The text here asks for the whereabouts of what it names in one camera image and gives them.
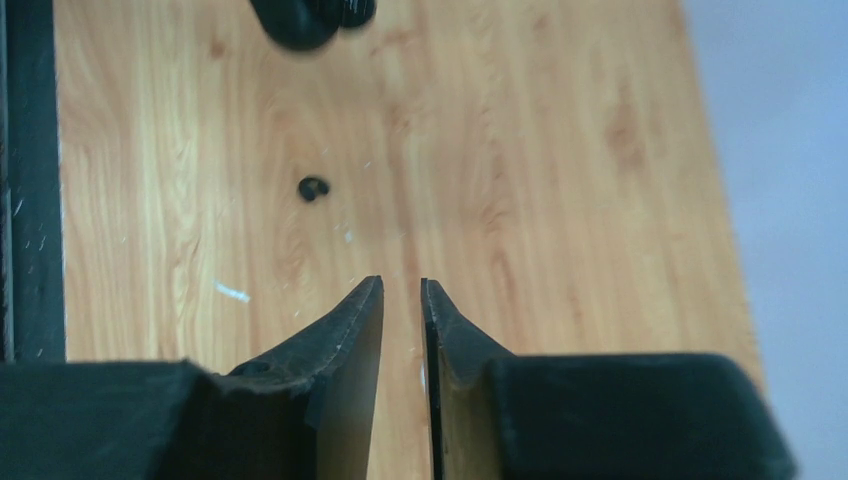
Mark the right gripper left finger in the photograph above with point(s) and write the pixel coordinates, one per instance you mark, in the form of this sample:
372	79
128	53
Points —
301	410

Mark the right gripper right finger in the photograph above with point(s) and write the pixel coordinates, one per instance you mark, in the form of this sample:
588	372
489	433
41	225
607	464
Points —
498	415

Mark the black earbud charging case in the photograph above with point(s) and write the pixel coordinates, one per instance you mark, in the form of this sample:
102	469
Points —
308	25

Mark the white scrap on table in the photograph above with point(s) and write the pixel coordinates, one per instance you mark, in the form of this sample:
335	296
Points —
238	295

